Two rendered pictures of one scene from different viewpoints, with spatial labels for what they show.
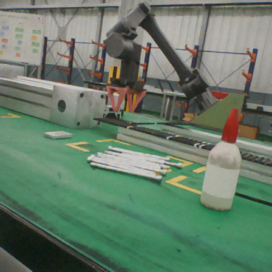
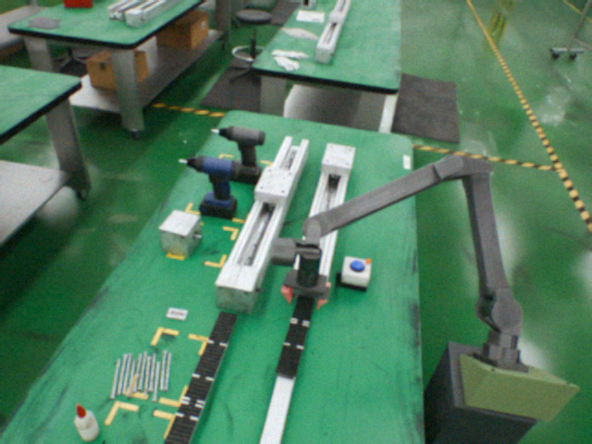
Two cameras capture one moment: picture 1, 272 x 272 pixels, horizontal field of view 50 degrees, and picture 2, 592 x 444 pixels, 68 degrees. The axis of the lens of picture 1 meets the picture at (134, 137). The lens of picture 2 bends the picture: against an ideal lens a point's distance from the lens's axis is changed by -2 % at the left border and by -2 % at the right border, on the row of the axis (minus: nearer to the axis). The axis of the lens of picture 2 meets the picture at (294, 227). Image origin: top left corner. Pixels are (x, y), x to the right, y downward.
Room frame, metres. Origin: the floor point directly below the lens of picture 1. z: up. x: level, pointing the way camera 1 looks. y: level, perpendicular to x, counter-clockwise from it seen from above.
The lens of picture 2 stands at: (0.50, -0.67, 1.76)
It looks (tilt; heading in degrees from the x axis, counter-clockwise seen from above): 39 degrees down; 63
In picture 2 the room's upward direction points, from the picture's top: 6 degrees clockwise
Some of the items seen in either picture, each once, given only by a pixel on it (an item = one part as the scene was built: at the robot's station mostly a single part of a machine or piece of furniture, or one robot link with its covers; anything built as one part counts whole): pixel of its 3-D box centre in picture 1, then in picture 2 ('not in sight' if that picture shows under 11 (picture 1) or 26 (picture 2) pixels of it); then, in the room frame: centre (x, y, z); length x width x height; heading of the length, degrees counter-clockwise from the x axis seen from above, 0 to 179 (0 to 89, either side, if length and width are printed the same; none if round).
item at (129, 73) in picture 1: (129, 73); (307, 275); (0.91, 0.05, 0.93); 0.10 x 0.07 x 0.07; 145
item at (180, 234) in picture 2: not in sight; (184, 234); (0.66, 0.42, 0.83); 0.11 x 0.10 x 0.10; 141
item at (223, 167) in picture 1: (224, 158); (84, 419); (0.34, -0.11, 0.84); 0.04 x 0.04 x 0.12
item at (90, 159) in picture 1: (121, 167); (122, 374); (0.42, 0.01, 0.78); 0.11 x 0.01 x 0.01; 74
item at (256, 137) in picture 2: not in sight; (238, 153); (0.94, 0.76, 0.89); 0.20 x 0.08 x 0.22; 147
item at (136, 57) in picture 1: (130, 52); (307, 257); (0.90, 0.05, 1.00); 0.07 x 0.06 x 0.07; 153
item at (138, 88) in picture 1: (130, 97); (314, 295); (0.93, 0.03, 0.86); 0.07 x 0.07 x 0.09; 55
